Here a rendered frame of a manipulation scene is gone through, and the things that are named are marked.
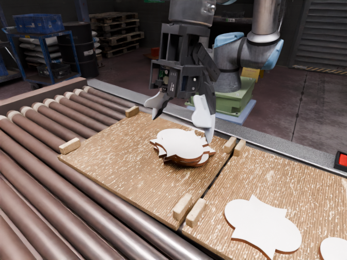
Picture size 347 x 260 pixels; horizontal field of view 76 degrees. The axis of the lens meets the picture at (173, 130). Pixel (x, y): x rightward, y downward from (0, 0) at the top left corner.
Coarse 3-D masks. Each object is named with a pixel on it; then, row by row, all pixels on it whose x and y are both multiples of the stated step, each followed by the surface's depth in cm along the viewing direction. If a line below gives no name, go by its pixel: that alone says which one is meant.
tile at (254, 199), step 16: (240, 208) 47; (256, 208) 47; (272, 208) 47; (240, 224) 44; (256, 224) 44; (272, 224) 44; (288, 224) 44; (240, 240) 42; (256, 240) 41; (272, 240) 41; (288, 240) 41; (272, 256) 39
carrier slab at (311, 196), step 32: (256, 160) 62; (288, 160) 62; (224, 192) 52; (256, 192) 52; (288, 192) 52; (320, 192) 52; (224, 224) 45; (320, 224) 45; (224, 256) 40; (256, 256) 40; (288, 256) 40
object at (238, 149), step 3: (240, 141) 65; (243, 141) 66; (237, 144) 64; (240, 144) 64; (243, 144) 64; (237, 147) 63; (240, 147) 63; (243, 147) 65; (234, 150) 63; (237, 150) 62; (240, 150) 62; (234, 153) 63; (237, 153) 63; (240, 153) 63; (237, 156) 63
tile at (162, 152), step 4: (160, 132) 66; (160, 136) 65; (152, 140) 63; (156, 140) 63; (152, 144) 63; (160, 148) 60; (160, 152) 58; (164, 152) 58; (160, 156) 58; (164, 156) 58; (176, 160) 57; (180, 160) 57
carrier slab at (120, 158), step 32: (128, 128) 77; (160, 128) 77; (192, 128) 77; (64, 160) 62; (96, 160) 62; (128, 160) 62; (160, 160) 62; (224, 160) 62; (128, 192) 52; (160, 192) 52; (192, 192) 52
